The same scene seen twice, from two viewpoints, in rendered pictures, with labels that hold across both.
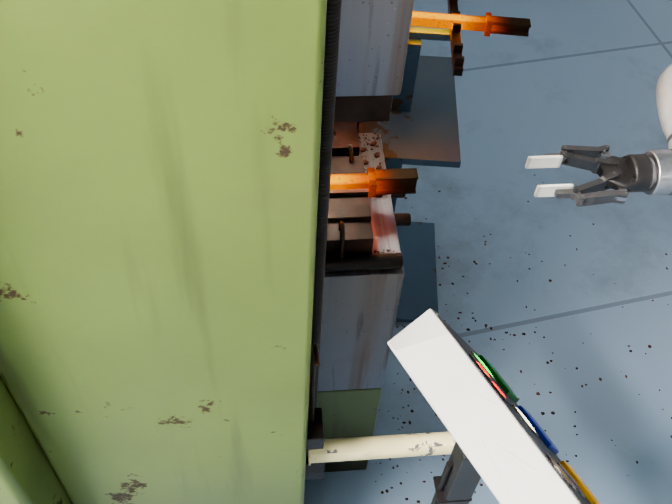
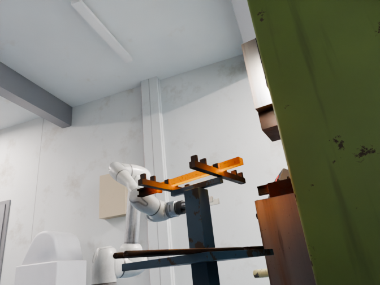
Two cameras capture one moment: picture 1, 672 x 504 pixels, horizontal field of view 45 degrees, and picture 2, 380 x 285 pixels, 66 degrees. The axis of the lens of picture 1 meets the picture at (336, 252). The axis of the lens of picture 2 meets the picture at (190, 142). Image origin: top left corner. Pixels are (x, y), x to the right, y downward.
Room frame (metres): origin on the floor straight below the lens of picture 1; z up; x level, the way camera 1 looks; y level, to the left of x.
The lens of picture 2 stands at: (2.41, 0.44, 0.69)
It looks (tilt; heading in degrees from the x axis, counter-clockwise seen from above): 23 degrees up; 216
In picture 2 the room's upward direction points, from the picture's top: 6 degrees counter-clockwise
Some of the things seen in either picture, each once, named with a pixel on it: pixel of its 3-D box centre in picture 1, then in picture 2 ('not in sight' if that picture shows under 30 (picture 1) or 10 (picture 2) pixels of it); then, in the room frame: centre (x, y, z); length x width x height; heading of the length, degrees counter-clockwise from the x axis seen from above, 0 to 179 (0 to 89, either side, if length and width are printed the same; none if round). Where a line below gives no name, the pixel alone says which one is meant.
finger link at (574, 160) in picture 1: (587, 163); not in sight; (1.16, -0.48, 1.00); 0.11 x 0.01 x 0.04; 77
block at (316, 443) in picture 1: (314, 428); not in sight; (0.64, 0.01, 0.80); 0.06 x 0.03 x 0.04; 9
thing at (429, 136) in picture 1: (398, 106); (203, 259); (1.60, -0.13, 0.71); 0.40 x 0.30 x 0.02; 1
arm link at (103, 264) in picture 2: not in sight; (105, 264); (1.13, -1.24, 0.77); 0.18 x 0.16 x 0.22; 175
